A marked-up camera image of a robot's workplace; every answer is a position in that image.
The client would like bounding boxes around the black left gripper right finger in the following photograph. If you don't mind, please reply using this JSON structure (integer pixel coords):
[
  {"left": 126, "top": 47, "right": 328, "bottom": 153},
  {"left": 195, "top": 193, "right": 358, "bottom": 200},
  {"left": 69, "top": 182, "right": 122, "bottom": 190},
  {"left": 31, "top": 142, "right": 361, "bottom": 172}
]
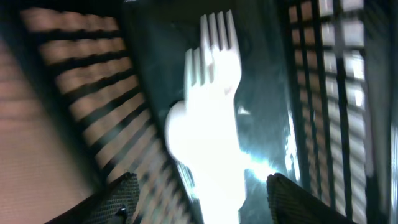
[{"left": 267, "top": 173, "right": 353, "bottom": 224}]

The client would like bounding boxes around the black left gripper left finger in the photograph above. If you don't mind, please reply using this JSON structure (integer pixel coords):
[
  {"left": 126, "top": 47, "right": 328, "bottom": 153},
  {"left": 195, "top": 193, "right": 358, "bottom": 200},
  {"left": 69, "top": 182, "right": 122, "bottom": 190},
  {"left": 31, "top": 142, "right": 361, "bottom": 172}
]
[{"left": 49, "top": 172, "right": 140, "bottom": 224}]

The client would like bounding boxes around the white plastic spoon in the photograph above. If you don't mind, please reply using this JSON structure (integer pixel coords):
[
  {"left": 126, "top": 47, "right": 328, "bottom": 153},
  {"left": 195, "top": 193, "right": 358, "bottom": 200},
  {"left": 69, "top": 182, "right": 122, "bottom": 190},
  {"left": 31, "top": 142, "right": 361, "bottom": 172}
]
[{"left": 165, "top": 101, "right": 192, "bottom": 166}]

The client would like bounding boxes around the small white plastic fork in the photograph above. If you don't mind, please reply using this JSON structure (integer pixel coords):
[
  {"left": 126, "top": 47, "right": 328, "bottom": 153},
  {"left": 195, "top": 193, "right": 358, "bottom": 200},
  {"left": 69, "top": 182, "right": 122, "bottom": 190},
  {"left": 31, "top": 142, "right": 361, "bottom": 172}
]
[{"left": 184, "top": 49, "right": 245, "bottom": 223}]

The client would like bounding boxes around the dark green plastic basket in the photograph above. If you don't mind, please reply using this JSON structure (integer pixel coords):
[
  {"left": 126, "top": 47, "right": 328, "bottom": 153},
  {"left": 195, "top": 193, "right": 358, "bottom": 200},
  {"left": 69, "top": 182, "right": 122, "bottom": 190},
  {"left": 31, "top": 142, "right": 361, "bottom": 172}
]
[{"left": 1, "top": 1, "right": 315, "bottom": 223}]

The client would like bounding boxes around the clear white plastic basket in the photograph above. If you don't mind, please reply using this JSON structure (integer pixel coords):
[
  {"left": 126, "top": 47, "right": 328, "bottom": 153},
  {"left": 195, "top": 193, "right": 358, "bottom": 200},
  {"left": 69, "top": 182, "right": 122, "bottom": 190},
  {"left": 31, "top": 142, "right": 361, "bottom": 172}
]
[{"left": 284, "top": 0, "right": 397, "bottom": 223}]

